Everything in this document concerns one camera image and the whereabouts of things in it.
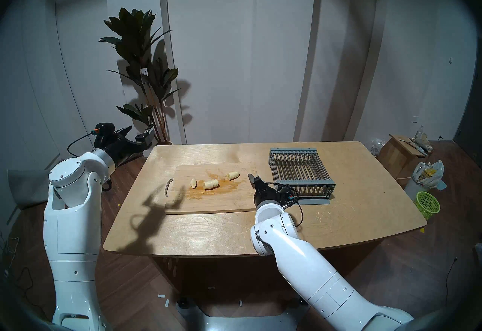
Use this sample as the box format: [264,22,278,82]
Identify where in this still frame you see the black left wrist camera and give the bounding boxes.
[94,122,116,139]

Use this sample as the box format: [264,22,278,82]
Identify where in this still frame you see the grey metal-rod dish rack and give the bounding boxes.
[268,148,336,205]

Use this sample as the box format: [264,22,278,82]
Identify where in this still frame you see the thin black cable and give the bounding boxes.
[446,257,458,297]

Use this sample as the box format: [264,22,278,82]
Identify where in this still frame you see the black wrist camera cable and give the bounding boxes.
[67,129,99,157]
[264,182,304,227]

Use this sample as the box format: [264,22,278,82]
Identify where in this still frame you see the tall dark-leaved potted plant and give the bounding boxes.
[99,7,181,145]

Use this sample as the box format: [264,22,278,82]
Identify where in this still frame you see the white plastic bag yellow contents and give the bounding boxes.
[412,160,445,188]

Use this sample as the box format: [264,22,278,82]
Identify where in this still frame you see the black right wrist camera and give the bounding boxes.
[278,187,298,207]

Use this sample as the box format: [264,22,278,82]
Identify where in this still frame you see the tan paper bag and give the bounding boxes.
[412,133,433,154]

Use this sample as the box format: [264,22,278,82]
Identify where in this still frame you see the black left wrist camera cable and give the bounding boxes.
[67,129,99,157]

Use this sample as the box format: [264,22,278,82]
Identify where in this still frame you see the green plastic basket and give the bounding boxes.
[415,191,440,220]

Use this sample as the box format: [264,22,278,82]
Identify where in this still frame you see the bamboo cutting board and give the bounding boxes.
[164,163,260,215]

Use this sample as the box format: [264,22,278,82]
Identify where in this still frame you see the white bucket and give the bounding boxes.
[405,178,424,203]

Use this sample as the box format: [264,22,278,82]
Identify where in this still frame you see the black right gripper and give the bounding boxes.
[247,173,283,207]

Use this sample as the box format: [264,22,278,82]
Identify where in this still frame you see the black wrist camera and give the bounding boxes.
[94,122,116,139]
[278,187,298,207]

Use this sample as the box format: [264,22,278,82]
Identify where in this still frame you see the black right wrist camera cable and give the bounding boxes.
[264,182,304,227]

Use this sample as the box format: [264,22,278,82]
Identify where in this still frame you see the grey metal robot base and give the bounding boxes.
[176,296,313,331]

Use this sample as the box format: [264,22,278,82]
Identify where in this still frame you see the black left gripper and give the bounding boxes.
[96,126,156,166]

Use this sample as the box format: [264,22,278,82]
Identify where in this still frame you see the cardboard box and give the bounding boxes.
[378,134,430,181]

